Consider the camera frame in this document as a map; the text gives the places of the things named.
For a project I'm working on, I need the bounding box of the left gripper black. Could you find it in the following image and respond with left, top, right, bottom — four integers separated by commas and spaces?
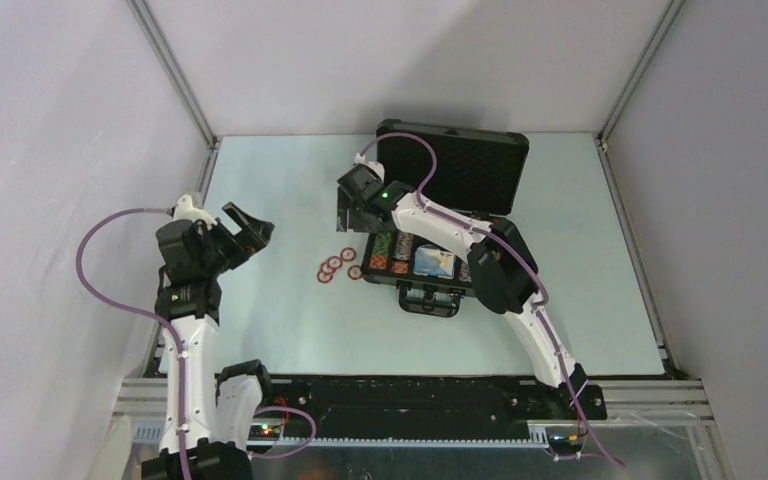
196, 203, 273, 276

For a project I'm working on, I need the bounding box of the red poker chip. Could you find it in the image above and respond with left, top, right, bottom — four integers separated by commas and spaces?
347, 265, 363, 280
316, 270, 333, 284
340, 247, 357, 262
326, 256, 343, 271
320, 261, 334, 275

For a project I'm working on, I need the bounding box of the black poker set case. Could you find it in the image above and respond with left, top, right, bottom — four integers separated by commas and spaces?
360, 119, 530, 318

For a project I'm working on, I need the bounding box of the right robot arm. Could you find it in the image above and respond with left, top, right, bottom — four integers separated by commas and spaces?
337, 162, 589, 418

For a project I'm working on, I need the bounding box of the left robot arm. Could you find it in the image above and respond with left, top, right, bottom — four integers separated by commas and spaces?
141, 194, 276, 479

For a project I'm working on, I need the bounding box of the green chip stack row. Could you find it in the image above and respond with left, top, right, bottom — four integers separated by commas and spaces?
369, 232, 393, 271

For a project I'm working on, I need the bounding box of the purple chip stack row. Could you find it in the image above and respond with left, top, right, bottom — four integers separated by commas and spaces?
390, 232, 414, 275

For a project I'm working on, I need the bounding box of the blue card deck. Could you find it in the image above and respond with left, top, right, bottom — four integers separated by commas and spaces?
412, 245, 458, 280

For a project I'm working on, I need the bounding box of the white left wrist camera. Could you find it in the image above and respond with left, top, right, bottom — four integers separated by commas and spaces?
171, 193, 213, 224

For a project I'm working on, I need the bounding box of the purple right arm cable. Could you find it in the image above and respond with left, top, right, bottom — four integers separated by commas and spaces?
361, 132, 626, 469

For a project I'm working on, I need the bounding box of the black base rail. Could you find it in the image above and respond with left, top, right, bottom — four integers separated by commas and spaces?
252, 375, 607, 443

